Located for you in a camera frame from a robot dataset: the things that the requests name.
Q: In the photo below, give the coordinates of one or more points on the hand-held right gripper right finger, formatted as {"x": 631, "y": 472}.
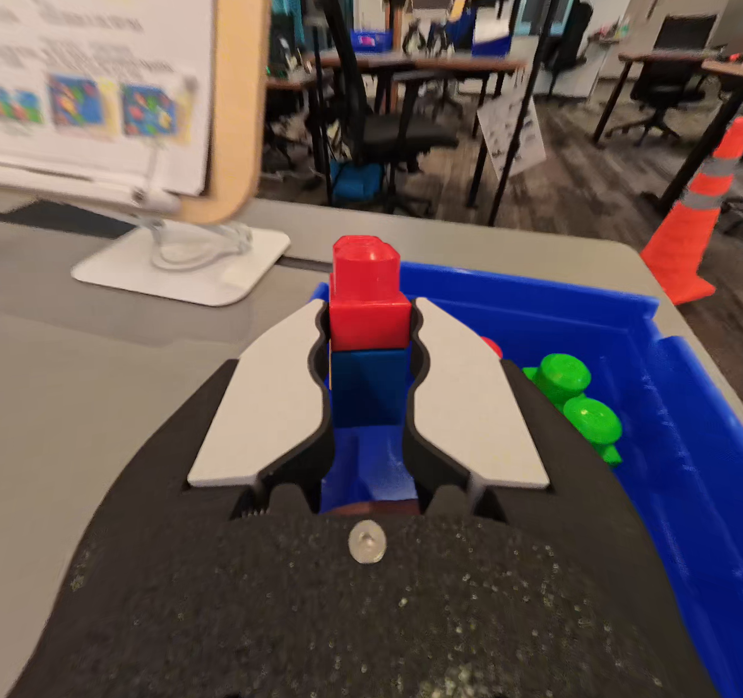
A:
{"x": 470, "y": 413}

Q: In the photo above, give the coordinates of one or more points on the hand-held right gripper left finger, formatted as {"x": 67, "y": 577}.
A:
{"x": 267, "y": 413}

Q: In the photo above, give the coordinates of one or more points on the red two-stud toy block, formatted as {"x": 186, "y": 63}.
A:
{"x": 365, "y": 315}
{"x": 493, "y": 348}

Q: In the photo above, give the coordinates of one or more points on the green two-stud toy block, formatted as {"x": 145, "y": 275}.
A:
{"x": 572, "y": 396}

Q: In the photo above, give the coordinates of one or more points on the blue one-stud toy block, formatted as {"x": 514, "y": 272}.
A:
{"x": 368, "y": 387}

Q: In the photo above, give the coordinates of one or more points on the blue plastic bin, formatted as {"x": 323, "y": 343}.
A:
{"x": 667, "y": 419}

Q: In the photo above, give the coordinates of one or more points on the orange striped cone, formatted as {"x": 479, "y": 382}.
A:
{"x": 685, "y": 239}

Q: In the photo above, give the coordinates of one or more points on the printed paper sign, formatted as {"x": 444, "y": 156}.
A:
{"x": 514, "y": 129}

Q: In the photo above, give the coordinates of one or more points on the black office chair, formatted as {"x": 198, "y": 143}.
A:
{"x": 673, "y": 88}
{"x": 406, "y": 132}

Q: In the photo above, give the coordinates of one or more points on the white stand with wooden board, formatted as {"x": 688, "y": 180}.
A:
{"x": 238, "y": 100}

